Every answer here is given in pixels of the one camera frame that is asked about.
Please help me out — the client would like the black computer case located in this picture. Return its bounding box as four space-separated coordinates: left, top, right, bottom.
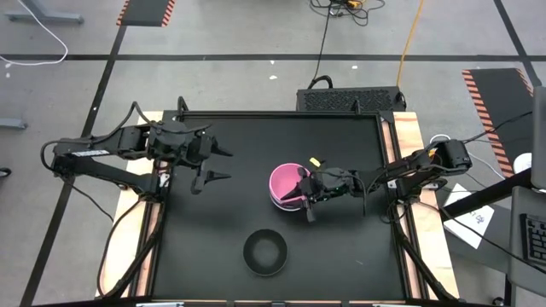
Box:
295 85 408 113

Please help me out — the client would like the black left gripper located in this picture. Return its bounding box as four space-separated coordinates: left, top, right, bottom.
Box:
183 127 235 196

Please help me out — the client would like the purple bowl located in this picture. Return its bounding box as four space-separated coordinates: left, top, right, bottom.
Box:
270 194 302 210

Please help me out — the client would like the striped floor mat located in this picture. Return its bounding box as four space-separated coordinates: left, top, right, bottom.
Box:
461 67 535 179
115 0 177 28

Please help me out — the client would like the black aluminium rig frame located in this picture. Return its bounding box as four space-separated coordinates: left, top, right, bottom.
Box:
100 108 461 307

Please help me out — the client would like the grey desk panel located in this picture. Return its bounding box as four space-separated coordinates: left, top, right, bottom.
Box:
531 84 546 189

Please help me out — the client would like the black cable tangle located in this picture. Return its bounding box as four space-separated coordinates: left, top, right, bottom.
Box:
310 0 386 27

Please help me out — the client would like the workbench with grey legs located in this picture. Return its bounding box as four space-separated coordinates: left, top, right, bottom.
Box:
4 0 84 25

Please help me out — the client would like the pink bowl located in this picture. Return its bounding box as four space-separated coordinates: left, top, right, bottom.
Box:
268 162 311 206

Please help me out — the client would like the grey desk foot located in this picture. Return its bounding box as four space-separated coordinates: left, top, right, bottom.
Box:
0 118 28 130

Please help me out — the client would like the thin black cable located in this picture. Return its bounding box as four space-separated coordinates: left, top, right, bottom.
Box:
49 178 112 234

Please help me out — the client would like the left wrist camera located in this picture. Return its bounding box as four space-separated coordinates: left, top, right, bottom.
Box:
189 134 212 157

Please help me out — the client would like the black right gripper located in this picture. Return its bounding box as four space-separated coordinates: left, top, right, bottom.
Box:
279 166 357 224

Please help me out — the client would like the white round cap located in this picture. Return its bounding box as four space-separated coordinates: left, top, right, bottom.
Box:
513 152 534 175

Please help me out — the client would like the black keyboard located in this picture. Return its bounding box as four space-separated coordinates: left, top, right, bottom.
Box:
519 212 546 268

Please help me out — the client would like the white paper sheet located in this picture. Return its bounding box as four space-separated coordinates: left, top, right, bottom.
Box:
442 182 497 251

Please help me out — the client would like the dark grey bowl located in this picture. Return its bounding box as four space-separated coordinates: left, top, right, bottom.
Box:
242 229 289 277

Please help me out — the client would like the black diagonal bar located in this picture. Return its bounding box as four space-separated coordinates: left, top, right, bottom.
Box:
439 168 534 222

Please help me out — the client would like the yellow cable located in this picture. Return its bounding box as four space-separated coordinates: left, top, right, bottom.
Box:
395 0 427 88

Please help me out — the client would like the black power cable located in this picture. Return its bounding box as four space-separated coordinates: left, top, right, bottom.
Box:
305 0 335 90

